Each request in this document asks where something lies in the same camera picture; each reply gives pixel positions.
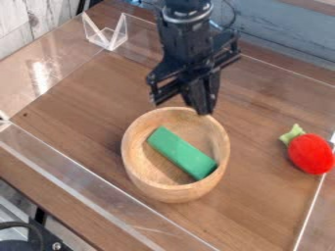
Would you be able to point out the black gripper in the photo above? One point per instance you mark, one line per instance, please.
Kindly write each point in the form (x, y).
(199, 48)

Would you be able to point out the green rectangular block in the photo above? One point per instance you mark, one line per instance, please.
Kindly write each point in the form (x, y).
(184, 155)

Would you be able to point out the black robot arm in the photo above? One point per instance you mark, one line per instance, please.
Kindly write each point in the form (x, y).
(187, 5)

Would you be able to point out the brown wooden bowl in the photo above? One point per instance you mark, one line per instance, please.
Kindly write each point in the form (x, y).
(153, 173)

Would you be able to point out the red plush strawberry toy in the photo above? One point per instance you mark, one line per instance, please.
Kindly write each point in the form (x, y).
(308, 151)

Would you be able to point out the clear acrylic front wall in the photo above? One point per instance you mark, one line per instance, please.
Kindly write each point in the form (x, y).
(108, 217)

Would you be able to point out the black clamp with cable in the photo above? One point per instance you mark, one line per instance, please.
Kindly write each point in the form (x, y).
(21, 234)

